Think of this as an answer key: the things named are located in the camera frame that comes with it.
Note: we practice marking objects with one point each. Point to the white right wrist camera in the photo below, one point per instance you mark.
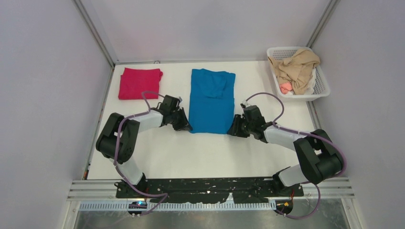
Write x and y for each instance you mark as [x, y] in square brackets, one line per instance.
[244, 104]

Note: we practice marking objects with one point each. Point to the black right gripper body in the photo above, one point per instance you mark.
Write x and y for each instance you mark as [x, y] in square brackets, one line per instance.
[250, 126]

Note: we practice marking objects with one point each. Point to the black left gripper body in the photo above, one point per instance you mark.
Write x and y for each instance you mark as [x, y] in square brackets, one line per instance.
[172, 114]

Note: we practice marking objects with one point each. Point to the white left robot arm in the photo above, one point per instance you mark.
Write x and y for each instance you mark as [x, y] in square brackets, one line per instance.
[118, 137]

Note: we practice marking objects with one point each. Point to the pink garment in basket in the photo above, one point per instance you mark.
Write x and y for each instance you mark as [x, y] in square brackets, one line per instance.
[286, 88]

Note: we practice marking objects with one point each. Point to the white garment in basket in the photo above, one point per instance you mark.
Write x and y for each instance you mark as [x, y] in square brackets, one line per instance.
[311, 83]

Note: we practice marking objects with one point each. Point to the aluminium frame rail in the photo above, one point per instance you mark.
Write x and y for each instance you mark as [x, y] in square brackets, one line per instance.
[92, 28]

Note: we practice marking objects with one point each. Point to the white slotted cable duct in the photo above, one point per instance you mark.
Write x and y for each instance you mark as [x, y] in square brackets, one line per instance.
[144, 206]

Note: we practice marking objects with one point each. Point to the beige t shirt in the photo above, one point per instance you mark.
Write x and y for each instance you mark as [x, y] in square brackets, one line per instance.
[296, 69]

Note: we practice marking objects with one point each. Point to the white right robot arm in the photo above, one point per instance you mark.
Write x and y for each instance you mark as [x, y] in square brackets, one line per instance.
[317, 158]

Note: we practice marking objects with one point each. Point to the folded red t shirt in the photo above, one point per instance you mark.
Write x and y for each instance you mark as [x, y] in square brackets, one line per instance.
[133, 82]

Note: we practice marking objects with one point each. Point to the blue t shirt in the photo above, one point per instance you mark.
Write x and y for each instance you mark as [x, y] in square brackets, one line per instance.
[211, 108]

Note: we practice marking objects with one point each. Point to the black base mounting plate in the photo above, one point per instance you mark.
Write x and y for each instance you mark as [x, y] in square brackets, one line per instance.
[209, 190]

